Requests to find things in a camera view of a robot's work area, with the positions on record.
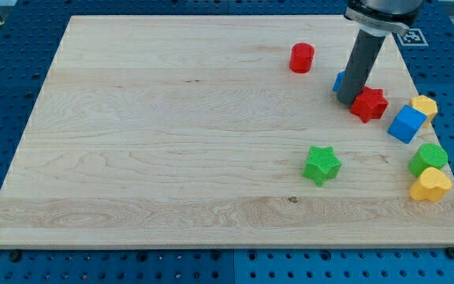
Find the wooden board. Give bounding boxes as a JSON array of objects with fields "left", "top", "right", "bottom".
[{"left": 0, "top": 16, "right": 454, "bottom": 249}]

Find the green star block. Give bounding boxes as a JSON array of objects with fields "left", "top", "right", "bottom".
[{"left": 302, "top": 146, "right": 342, "bottom": 187}]

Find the red cylinder block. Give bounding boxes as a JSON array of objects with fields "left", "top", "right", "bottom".
[{"left": 288, "top": 43, "right": 315, "bottom": 73}]

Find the blue block behind rod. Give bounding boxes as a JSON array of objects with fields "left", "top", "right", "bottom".
[{"left": 332, "top": 70, "right": 345, "bottom": 92}]

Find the red star block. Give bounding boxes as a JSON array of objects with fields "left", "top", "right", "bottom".
[{"left": 350, "top": 87, "right": 389, "bottom": 123}]

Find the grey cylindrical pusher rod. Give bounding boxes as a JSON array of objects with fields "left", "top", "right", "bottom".
[{"left": 337, "top": 30, "right": 385, "bottom": 106}]

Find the blue cube block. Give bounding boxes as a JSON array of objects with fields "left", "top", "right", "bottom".
[{"left": 387, "top": 105, "right": 427, "bottom": 144}]

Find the green cylinder block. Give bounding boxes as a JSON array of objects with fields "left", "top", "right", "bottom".
[{"left": 408, "top": 143, "right": 448, "bottom": 177}]

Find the yellow hexagon block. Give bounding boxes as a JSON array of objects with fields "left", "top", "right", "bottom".
[{"left": 409, "top": 95, "right": 438, "bottom": 128}]

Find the yellow heart block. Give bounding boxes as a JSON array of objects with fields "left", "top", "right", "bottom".
[{"left": 409, "top": 167, "right": 453, "bottom": 202}]

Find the fiducial marker tag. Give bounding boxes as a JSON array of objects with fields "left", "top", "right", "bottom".
[{"left": 396, "top": 28, "right": 428, "bottom": 47}]

